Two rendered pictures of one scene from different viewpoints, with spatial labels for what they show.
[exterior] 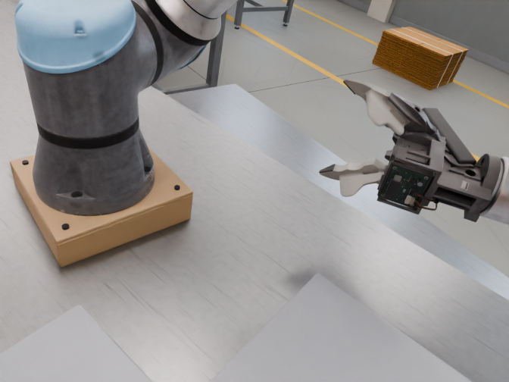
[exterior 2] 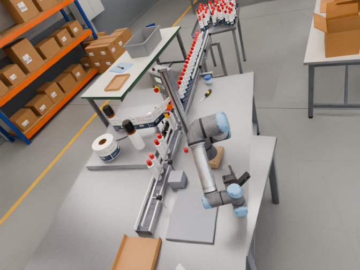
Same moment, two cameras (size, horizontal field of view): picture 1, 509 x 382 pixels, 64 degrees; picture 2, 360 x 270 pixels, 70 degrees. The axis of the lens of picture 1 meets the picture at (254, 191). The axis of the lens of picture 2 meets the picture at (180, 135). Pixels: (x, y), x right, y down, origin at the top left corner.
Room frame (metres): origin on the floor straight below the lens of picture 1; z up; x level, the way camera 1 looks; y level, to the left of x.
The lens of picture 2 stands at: (0.23, -1.14, 2.29)
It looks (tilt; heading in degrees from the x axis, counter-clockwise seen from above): 40 degrees down; 88
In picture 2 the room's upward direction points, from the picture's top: 24 degrees counter-clockwise
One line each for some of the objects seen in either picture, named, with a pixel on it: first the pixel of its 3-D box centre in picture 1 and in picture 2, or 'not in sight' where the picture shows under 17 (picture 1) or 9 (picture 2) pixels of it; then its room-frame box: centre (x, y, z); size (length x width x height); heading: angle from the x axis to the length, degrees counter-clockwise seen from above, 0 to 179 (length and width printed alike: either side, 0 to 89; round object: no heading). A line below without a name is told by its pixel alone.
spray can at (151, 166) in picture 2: not in sight; (154, 170); (0.01, 0.20, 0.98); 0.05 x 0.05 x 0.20
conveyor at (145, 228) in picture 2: not in sight; (172, 140); (0.23, 0.55, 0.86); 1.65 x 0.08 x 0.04; 59
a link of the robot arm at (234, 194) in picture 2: not in sight; (232, 195); (0.39, -0.35, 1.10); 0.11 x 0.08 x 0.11; 166
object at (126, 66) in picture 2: not in sight; (121, 67); (-0.01, 2.64, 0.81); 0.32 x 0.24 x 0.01; 123
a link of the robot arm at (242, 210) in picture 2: not in sight; (239, 204); (0.41, -0.36, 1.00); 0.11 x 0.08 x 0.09; 76
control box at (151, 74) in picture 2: not in sight; (163, 80); (0.36, 0.60, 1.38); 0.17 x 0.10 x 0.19; 114
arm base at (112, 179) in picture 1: (93, 147); (205, 149); (0.42, 0.21, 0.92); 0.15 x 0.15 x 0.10
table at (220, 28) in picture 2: not in sight; (222, 47); (1.54, 2.51, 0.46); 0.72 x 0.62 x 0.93; 59
